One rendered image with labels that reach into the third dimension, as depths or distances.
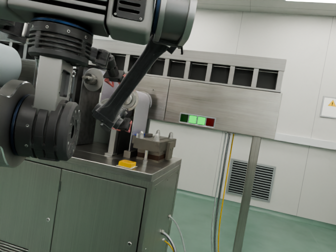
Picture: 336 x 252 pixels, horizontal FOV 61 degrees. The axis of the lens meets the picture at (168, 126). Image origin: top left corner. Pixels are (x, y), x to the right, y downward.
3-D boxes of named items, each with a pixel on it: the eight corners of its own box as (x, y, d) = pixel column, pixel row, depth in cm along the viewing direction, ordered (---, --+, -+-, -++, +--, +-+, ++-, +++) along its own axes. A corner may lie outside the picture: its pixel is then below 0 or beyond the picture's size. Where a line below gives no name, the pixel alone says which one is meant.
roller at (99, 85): (82, 89, 182) (85, 67, 181) (101, 93, 206) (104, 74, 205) (101, 92, 178) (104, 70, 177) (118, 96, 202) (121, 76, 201)
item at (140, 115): (130, 137, 173) (135, 107, 172) (143, 136, 196) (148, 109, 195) (131, 137, 173) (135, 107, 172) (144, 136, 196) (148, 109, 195)
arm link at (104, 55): (7, 36, 114) (14, 10, 113) (6, 37, 118) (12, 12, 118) (106, 70, 139) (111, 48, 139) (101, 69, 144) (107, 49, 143)
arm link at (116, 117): (107, 140, 95) (82, 122, 93) (116, 128, 108) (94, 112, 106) (191, 27, 84) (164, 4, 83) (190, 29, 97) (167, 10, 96)
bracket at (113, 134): (104, 154, 169) (111, 103, 168) (109, 153, 175) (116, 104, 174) (111, 156, 168) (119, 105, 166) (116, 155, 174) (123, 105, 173)
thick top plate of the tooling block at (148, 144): (132, 147, 168) (134, 137, 168) (154, 143, 207) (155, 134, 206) (158, 152, 164) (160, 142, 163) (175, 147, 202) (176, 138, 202)
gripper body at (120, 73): (120, 81, 151) (117, 70, 145) (103, 79, 153) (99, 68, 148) (125, 73, 155) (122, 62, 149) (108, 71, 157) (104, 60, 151)
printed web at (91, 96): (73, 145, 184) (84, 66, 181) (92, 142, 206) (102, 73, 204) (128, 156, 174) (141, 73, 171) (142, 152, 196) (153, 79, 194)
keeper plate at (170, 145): (164, 159, 180) (167, 142, 179) (168, 157, 190) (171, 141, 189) (168, 160, 179) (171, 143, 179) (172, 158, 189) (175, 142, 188)
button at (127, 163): (117, 165, 146) (118, 161, 145) (123, 163, 152) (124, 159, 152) (130, 168, 144) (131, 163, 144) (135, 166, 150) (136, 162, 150)
